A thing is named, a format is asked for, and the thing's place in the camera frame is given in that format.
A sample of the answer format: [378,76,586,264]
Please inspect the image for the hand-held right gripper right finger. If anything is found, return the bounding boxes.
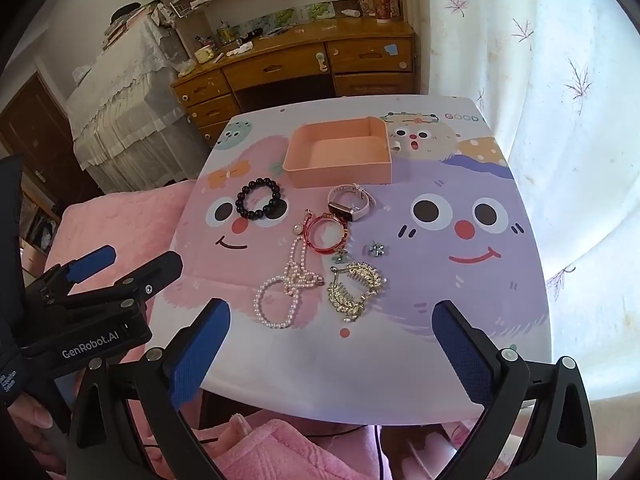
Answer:
[431,300,598,480]

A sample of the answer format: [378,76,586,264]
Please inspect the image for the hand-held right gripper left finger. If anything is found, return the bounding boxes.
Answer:
[65,297,233,480]

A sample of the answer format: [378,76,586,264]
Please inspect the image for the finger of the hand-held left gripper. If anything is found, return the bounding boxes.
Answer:
[60,251,183,313]
[30,245,118,306]

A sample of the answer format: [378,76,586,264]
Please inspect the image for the pearl necklace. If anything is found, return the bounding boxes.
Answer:
[252,237,326,331]

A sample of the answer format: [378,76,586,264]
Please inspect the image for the black bead bracelet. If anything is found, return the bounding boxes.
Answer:
[235,177,289,222]

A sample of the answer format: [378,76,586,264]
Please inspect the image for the gold leaf hair clip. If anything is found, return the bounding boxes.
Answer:
[326,261,388,323]

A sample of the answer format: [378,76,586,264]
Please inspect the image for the red bangle watch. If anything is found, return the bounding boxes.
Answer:
[292,209,353,253]

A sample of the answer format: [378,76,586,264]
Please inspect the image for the smart watch with pale band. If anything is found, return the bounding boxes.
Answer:
[327,184,378,226]

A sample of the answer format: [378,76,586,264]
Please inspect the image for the pink plastic box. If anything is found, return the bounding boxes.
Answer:
[282,116,393,189]

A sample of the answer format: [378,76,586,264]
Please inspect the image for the person's left hand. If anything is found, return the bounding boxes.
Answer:
[0,240,53,433]

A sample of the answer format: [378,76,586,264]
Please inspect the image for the pink blanket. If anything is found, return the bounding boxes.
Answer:
[20,180,201,461]

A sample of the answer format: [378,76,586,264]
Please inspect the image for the cartoon print table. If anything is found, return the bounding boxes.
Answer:
[150,95,553,428]

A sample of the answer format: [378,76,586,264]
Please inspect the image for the pink fluffy cloth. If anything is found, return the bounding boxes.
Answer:
[197,412,386,480]

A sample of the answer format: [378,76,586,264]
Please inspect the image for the dark wooden door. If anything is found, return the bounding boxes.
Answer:
[0,72,76,198]

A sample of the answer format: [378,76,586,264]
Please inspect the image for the white lace cover cloth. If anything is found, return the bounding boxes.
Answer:
[65,7,211,193]

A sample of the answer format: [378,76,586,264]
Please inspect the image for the wooden desk with drawers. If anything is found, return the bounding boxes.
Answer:
[145,0,418,147]

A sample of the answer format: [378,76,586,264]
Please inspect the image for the white printed curtain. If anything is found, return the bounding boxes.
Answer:
[425,0,640,411]

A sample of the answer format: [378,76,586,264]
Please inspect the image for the black cable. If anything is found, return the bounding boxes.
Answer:
[300,425,387,480]

